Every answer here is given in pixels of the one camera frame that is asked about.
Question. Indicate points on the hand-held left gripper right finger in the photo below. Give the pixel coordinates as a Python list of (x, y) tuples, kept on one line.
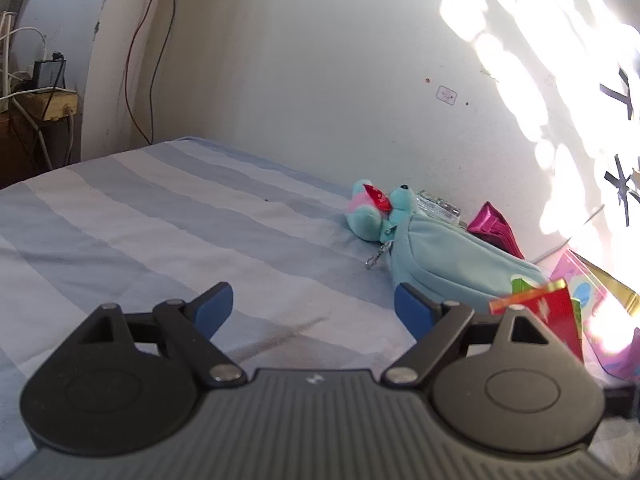
[(410, 311)]

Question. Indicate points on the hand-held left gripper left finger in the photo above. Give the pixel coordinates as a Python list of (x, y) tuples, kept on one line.
[(216, 310)]

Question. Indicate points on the clear plastic box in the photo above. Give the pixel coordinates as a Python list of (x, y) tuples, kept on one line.
[(440, 207)]

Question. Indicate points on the teal fabric pouch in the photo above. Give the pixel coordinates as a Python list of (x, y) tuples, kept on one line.
[(450, 260)]

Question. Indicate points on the teal and pink plush toy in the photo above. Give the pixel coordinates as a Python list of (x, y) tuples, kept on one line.
[(367, 220)]

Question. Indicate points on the blue striped bed sheet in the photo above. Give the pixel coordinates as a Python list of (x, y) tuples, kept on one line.
[(150, 220)]

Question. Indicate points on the magenta pouch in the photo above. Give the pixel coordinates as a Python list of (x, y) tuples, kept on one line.
[(492, 227)]

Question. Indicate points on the red packet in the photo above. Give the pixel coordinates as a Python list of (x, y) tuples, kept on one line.
[(552, 315)]

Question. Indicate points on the pink colourful book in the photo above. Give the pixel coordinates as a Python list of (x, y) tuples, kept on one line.
[(600, 320)]

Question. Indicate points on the gold foil bag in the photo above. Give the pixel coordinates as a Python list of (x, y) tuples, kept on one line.
[(620, 290)]

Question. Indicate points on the black tape cross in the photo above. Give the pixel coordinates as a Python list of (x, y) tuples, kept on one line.
[(625, 95), (620, 185)]

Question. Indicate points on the dark wooden cabinet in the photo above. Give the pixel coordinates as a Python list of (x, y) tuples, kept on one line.
[(20, 150)]

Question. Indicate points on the wooden block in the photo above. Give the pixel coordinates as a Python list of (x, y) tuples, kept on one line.
[(55, 104)]

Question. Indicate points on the small wall sticker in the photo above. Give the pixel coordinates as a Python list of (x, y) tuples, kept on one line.
[(446, 95)]

